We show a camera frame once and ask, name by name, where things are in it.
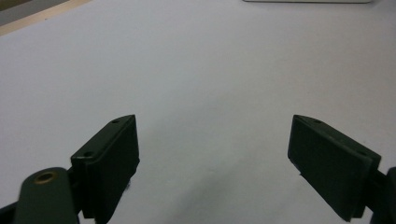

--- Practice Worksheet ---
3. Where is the white flat object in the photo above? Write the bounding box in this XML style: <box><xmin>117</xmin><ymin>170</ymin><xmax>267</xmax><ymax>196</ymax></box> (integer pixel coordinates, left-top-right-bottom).
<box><xmin>242</xmin><ymin>0</ymin><xmax>374</xmax><ymax>4</ymax></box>

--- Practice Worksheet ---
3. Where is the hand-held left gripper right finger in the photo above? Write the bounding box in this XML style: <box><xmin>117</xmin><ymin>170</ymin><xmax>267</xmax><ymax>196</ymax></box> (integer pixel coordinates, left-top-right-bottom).
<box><xmin>287</xmin><ymin>114</ymin><xmax>382</xmax><ymax>223</ymax></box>

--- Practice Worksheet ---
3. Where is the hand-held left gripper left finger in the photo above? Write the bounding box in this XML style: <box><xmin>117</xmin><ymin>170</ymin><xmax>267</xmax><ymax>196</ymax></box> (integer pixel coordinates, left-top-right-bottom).
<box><xmin>70</xmin><ymin>114</ymin><xmax>141</xmax><ymax>224</ymax></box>

